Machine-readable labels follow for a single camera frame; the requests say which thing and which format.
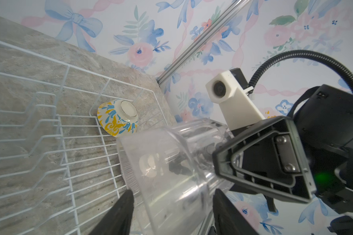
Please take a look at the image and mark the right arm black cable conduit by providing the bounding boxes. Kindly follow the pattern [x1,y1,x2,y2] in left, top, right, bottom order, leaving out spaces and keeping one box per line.
[248,49,353,99]

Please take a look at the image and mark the right aluminium corner post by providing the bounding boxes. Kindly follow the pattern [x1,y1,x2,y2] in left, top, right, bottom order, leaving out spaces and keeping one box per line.
[156,0,251,85]

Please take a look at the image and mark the white wire dish rack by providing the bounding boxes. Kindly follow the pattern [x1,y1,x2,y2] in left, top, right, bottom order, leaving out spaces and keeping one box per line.
[0,41,171,235]

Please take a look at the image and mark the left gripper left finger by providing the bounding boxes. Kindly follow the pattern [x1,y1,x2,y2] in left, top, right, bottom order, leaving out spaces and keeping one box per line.
[89,190,134,235]

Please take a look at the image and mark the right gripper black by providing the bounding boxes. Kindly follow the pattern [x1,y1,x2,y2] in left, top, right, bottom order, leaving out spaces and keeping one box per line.
[212,85,353,214]

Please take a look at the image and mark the grey striped ceramic bowl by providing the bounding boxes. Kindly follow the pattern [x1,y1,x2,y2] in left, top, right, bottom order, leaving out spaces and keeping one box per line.
[120,158,140,194]

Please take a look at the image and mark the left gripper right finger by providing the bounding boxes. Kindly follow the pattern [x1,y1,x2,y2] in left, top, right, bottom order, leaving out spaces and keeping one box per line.
[213,189,258,235]

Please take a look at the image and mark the clear glass tumbler front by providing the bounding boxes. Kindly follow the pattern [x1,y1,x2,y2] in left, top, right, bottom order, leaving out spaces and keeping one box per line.
[116,118,233,235]

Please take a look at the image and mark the yellow patterned ceramic bowl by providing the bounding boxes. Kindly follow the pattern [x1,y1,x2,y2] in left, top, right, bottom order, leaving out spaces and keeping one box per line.
[97,99,139,138]

